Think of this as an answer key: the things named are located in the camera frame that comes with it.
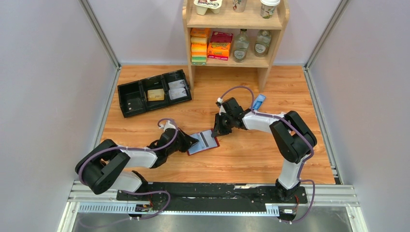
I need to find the black three-compartment tray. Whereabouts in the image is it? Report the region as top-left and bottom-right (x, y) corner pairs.
(117, 70), (192, 118)

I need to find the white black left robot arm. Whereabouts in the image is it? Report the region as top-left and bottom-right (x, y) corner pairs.
(75, 128), (199, 201)

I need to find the orange red snack box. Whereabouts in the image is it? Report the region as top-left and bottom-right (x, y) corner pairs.
(207, 31), (233, 61)

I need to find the gold card in tray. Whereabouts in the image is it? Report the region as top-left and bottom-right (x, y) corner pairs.
(147, 88), (165, 102)

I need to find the silver card in tray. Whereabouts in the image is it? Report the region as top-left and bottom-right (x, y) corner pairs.
(169, 87), (188, 100)

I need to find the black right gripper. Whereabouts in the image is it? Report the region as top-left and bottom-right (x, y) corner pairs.
(211, 113), (234, 138)

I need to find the white lidded cup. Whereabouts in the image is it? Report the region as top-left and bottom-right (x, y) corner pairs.
(260, 0), (280, 19)

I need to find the white VIP card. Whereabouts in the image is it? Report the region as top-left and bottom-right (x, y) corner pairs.
(168, 79), (186, 90)

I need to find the stack of coloured sponges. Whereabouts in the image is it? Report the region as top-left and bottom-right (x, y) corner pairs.
(190, 28), (210, 65)

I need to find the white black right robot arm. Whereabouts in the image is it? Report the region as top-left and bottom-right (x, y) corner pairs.
(211, 98), (317, 203)

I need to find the left clear glass bottle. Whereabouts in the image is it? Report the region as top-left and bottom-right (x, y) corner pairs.
(233, 29), (249, 63)

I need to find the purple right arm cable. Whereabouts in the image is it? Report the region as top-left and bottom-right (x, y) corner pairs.
(217, 86), (317, 224)

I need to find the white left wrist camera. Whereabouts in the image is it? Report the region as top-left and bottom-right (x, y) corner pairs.
(159, 120), (177, 131)

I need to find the wooden shelf unit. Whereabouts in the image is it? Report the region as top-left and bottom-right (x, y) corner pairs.
(182, 0), (290, 92)

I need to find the white yogurt cup pack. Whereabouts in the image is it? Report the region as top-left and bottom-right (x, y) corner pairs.
(193, 0), (223, 15)

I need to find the right clear glass bottle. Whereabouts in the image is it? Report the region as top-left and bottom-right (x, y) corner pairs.
(254, 29), (272, 57)

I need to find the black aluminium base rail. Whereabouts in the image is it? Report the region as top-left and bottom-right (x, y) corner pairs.
(56, 180), (369, 232)

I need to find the clear glass bottle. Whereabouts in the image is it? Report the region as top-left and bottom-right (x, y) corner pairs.
(254, 29), (272, 57)
(233, 29), (249, 63)

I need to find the patterned paper cup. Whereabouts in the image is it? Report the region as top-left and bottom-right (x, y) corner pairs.
(233, 0), (247, 13)

